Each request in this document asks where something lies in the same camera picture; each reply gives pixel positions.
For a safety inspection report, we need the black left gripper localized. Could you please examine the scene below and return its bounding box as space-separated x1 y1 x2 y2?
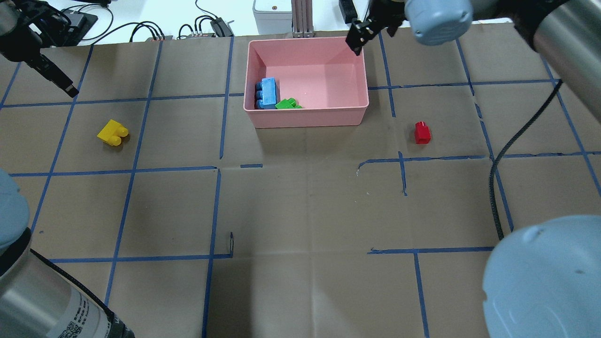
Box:
0 0 79 98

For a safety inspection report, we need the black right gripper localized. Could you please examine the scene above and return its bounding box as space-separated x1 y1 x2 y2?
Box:
345 0 406 56

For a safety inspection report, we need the yellow toy block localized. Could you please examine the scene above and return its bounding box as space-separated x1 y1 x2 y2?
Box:
97 119 129 147

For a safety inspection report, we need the green toy block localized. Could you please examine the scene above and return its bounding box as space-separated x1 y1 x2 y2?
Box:
275 98 303 109

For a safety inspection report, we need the blue toy block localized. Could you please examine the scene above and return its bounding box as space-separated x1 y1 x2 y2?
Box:
254 77 280 109

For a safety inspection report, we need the red toy block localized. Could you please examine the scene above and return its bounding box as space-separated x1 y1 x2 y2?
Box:
414 121 432 144

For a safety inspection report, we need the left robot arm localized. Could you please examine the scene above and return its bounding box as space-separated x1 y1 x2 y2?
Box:
0 0 135 338

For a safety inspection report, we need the pink plastic box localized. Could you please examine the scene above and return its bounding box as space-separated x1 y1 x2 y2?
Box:
243 37 369 129

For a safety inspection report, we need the grey box device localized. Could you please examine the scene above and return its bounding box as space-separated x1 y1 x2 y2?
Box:
253 0 293 35

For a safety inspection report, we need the black power adapter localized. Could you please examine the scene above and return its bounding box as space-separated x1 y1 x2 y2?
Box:
338 0 359 25

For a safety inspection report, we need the black device with stand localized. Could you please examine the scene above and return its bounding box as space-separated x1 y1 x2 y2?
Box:
39 0 100 48

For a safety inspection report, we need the aluminium frame post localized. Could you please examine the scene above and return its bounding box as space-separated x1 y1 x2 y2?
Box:
291 0 314 38

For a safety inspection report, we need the black cables bundle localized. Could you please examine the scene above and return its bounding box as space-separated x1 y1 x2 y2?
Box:
70 0 235 44

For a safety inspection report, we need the black braided cable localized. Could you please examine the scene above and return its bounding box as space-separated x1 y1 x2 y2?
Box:
489 80 563 241

